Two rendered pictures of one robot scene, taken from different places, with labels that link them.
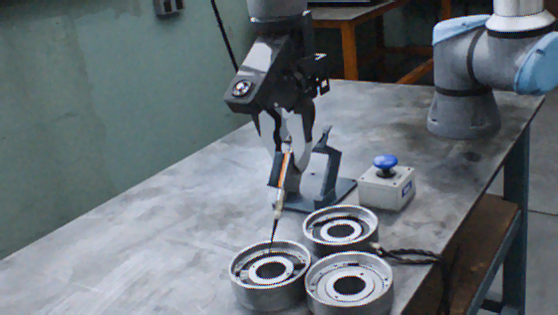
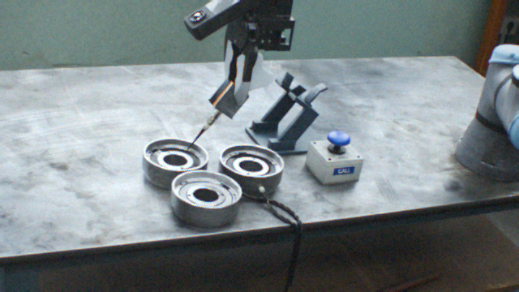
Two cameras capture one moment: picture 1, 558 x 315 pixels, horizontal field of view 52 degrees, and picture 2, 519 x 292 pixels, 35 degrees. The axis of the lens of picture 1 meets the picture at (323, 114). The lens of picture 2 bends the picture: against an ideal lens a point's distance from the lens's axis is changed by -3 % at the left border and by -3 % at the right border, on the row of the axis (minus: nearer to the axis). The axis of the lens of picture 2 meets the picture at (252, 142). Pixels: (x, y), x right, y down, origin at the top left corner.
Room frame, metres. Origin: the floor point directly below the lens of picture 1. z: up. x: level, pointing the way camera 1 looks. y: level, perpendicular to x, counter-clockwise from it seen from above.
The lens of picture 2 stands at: (-0.34, -0.60, 1.50)
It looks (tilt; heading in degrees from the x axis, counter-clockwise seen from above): 28 degrees down; 30
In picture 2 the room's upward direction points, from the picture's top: 9 degrees clockwise
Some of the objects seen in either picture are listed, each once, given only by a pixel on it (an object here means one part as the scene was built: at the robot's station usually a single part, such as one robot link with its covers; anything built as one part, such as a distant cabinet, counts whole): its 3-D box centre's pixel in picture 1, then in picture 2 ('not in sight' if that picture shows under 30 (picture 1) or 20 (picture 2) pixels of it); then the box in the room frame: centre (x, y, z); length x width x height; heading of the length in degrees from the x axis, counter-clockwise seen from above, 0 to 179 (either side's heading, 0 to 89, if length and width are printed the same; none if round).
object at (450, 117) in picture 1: (463, 104); (499, 138); (1.11, -0.29, 0.85); 0.15 x 0.15 x 0.10
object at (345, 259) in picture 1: (350, 291); (205, 199); (0.57, -0.01, 0.82); 0.10 x 0.10 x 0.04
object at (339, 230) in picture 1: (341, 235); (250, 170); (0.70, -0.01, 0.82); 0.10 x 0.10 x 0.04
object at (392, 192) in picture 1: (388, 183); (336, 160); (0.83, -0.09, 0.82); 0.08 x 0.07 x 0.05; 147
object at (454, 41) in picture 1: (465, 50); (518, 83); (1.11, -0.30, 0.97); 0.13 x 0.12 x 0.14; 34
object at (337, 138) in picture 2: (386, 170); (336, 147); (0.83, -0.09, 0.85); 0.04 x 0.04 x 0.05
